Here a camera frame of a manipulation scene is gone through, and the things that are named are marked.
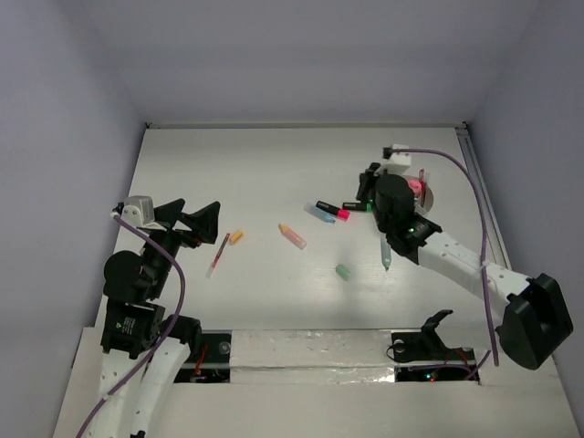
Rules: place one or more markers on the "dark red refill pen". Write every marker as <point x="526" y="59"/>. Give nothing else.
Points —
<point x="218" y="255"/>

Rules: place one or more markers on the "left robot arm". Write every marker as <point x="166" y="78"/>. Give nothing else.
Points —
<point x="145" y="338"/>

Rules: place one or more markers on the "green marker cap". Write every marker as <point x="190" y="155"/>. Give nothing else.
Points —
<point x="343" y="272"/>

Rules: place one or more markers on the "green highlighter marker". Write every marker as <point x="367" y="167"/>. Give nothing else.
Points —
<point x="385" y="254"/>

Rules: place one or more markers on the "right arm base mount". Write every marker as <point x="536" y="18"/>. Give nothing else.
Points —
<point x="420" y="355"/>

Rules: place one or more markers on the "orange highlighter marker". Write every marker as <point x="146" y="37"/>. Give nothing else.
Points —
<point x="292" y="236"/>

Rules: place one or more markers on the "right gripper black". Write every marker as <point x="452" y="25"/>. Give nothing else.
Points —
<point x="367" y="179"/>

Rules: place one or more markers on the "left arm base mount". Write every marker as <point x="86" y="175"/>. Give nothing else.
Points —
<point x="211" y="363"/>

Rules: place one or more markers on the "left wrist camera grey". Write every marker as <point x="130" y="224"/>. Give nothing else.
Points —
<point x="138" y="211"/>

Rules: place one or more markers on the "white round container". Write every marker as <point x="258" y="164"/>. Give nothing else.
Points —
<point x="424" y="205"/>

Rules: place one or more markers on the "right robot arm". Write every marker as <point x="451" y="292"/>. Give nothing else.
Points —
<point x="534" y="315"/>

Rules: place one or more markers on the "red gel pen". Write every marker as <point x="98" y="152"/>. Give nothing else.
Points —
<point x="422" y="182"/>

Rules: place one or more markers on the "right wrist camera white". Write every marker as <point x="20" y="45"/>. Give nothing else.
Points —
<point x="397" y="159"/>

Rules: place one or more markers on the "black green highlighter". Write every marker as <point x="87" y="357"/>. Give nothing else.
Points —
<point x="357" y="207"/>

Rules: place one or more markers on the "black pink highlighter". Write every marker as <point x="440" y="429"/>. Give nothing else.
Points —
<point x="335" y="211"/>

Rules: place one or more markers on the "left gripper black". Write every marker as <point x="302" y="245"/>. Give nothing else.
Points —
<point x="178" y="229"/>

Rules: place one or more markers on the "blue highlighter marker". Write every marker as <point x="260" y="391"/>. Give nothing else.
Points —
<point x="320" y="214"/>

